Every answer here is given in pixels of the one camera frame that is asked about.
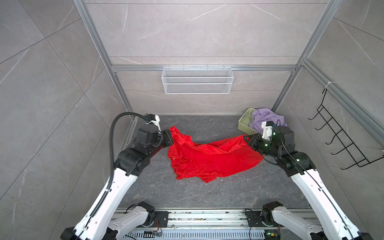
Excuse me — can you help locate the purple t-shirt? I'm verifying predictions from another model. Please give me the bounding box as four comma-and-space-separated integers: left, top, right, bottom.
249, 108, 288, 134

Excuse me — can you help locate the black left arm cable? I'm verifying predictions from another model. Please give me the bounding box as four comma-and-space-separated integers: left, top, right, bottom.
86, 111, 151, 220

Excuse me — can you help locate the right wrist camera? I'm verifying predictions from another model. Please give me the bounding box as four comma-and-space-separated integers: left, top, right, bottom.
262, 121, 275, 141

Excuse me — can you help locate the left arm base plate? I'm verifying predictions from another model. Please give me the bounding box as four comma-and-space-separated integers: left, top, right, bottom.
155, 211, 170, 228

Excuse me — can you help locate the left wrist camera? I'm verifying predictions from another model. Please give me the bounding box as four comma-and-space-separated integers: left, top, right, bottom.
145, 114, 161, 131

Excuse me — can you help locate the green plastic basket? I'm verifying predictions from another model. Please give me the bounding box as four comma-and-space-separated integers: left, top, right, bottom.
238, 108, 258, 135

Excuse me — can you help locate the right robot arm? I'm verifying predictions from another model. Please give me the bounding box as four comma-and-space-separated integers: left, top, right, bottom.
243, 122, 372, 240

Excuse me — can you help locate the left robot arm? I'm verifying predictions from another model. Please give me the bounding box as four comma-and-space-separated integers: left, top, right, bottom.
60, 120, 173, 240

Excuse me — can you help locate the black wire hook rack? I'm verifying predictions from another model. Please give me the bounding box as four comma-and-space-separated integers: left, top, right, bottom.
308, 89, 384, 171

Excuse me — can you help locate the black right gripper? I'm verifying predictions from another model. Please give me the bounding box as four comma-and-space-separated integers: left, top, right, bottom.
243, 132, 282, 160

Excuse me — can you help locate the red t-shirt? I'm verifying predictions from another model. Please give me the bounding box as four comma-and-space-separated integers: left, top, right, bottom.
168, 127, 263, 183

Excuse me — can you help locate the white wire mesh basket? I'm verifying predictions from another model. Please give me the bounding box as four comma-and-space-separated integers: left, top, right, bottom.
162, 67, 234, 95

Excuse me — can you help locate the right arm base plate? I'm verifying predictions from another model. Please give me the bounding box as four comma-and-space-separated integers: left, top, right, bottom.
244, 209, 264, 228

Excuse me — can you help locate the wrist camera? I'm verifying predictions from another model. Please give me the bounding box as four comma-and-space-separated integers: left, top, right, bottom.
145, 114, 161, 131
262, 121, 275, 141

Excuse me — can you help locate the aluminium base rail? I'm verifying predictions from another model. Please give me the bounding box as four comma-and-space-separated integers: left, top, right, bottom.
118, 209, 303, 240

